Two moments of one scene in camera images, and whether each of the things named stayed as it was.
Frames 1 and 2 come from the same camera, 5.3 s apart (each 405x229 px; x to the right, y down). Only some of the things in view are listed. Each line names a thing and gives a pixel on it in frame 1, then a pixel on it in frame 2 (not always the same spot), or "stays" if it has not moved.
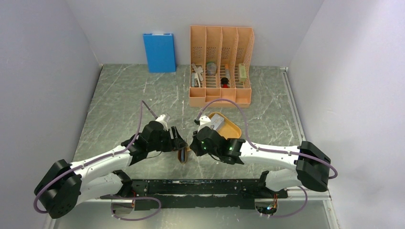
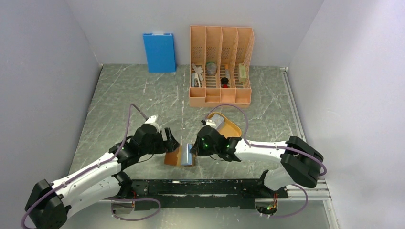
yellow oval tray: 229,130 stays
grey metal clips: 196,77 stays
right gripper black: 195,145 stays
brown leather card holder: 183,155 → 174,158
